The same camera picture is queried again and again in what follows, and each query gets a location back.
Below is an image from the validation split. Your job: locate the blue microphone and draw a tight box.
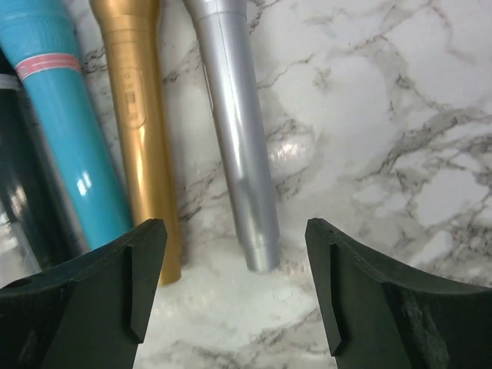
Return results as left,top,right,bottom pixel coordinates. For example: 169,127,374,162
1,1,132,249

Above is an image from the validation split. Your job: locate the black microphone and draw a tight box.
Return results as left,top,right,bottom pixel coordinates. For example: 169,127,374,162
1,56,88,274

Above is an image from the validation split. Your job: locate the gold microphone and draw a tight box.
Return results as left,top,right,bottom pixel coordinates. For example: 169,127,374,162
90,1,181,285

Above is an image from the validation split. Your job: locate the grey microphone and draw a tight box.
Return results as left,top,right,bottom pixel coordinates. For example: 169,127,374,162
185,1,280,273

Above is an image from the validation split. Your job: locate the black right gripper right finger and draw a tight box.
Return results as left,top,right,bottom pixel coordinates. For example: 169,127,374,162
305,218,491,369

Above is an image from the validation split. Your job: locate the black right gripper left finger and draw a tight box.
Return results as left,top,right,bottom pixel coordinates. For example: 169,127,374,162
1,219,167,368

